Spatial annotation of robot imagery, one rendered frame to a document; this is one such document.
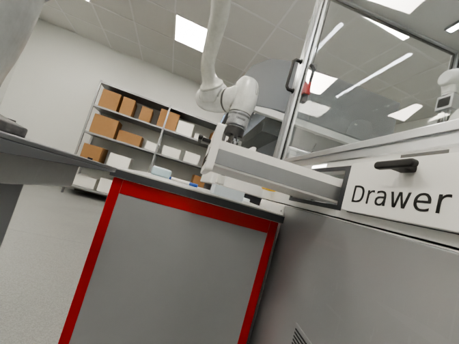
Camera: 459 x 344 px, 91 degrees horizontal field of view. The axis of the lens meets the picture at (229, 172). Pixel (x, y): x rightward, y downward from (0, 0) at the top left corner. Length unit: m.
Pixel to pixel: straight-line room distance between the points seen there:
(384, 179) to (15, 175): 0.57
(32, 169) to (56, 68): 5.16
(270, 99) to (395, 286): 1.34
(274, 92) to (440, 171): 1.31
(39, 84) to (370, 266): 5.45
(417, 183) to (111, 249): 0.77
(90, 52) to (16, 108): 1.63
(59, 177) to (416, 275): 0.55
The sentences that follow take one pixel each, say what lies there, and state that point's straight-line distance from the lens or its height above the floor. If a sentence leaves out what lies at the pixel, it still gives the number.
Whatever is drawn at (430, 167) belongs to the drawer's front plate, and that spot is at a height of 0.91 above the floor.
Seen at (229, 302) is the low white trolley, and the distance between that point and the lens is 0.86.
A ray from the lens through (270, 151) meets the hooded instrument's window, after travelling 1.56.
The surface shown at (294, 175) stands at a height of 0.87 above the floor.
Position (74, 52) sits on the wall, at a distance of 5.56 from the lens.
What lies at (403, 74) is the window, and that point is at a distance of 0.66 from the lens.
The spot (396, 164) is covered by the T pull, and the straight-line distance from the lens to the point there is 0.45.
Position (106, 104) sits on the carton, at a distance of 4.63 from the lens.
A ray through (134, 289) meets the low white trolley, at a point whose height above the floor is 0.41.
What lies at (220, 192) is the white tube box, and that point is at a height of 0.77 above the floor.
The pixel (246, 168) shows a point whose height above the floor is 0.85.
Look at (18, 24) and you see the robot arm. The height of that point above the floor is 0.92.
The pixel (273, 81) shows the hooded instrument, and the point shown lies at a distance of 1.67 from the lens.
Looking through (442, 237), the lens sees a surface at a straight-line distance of 0.44.
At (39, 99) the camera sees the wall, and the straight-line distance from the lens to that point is 5.45.
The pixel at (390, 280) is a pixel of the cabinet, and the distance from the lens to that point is 0.49.
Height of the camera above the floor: 0.79
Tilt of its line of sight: 5 degrees up
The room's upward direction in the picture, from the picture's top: 16 degrees clockwise
